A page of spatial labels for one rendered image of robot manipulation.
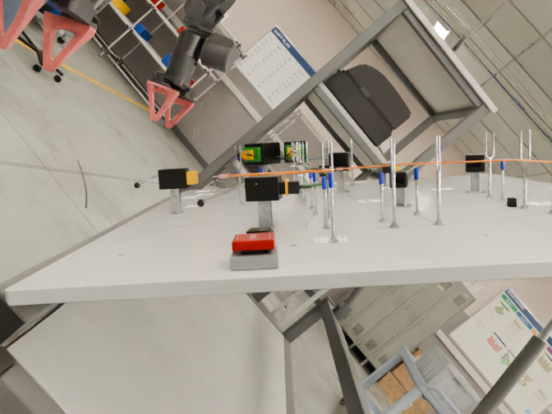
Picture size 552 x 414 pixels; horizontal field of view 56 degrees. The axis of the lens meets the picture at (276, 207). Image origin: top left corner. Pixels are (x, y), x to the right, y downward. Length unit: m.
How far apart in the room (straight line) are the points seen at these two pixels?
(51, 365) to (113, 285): 0.19
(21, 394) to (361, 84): 1.51
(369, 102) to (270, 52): 6.89
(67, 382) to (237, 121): 7.96
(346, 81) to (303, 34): 6.94
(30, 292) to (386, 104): 1.50
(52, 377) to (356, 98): 1.43
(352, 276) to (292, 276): 0.07
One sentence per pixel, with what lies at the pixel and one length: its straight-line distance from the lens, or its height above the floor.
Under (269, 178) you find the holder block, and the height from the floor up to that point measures 1.16.
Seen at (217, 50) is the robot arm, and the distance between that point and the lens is 1.14.
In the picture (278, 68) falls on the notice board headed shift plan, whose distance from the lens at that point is 8.65.
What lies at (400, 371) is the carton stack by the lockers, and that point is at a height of 0.39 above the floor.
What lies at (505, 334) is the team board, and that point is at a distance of 8.97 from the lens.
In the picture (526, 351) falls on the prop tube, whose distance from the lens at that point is 0.85.
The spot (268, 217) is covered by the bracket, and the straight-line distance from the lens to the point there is 0.86.
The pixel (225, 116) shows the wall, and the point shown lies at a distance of 8.65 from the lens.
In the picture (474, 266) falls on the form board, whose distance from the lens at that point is 0.61.
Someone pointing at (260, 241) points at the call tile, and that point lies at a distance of 0.60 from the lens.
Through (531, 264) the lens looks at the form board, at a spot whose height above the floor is 1.34.
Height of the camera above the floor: 1.21
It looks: 5 degrees down
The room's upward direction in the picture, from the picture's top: 50 degrees clockwise
